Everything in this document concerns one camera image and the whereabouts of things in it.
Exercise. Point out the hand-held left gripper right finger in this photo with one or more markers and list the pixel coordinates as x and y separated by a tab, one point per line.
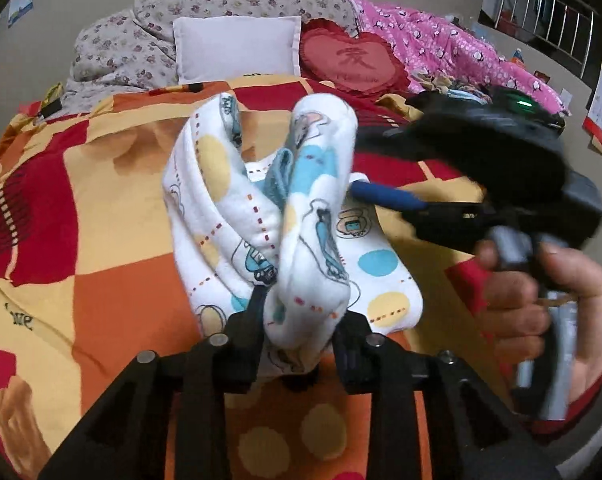
353	350

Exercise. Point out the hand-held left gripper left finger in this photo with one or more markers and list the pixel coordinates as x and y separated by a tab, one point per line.
253	320

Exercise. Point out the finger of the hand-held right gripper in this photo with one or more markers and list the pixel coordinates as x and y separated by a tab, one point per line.
386	137
391	196

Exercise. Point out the white printed baby garment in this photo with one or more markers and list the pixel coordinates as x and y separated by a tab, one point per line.
311	240

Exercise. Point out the person's right forearm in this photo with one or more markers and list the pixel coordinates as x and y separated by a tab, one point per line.
581	407

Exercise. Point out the person's right hand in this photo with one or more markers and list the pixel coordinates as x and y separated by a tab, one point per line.
511	305

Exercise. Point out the cartoon printed clothing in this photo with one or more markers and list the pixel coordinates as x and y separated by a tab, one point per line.
446	85

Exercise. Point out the red heart cushion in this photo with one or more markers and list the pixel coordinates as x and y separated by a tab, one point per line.
353	57

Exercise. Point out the pink printed quilt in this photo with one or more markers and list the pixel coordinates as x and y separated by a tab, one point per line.
431	40

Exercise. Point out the metal railing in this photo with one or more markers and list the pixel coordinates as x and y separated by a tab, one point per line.
556	15

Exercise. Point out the white pillow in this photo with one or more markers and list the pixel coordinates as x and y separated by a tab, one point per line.
236	50

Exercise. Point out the orange red checkered blanket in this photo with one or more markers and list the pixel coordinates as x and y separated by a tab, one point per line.
106	210

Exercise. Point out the orange black marker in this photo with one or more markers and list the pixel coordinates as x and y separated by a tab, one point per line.
178	88

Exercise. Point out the grey floral quilt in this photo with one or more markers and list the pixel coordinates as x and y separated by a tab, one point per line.
131	45

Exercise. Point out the wall poster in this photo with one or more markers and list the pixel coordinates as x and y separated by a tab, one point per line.
22	2

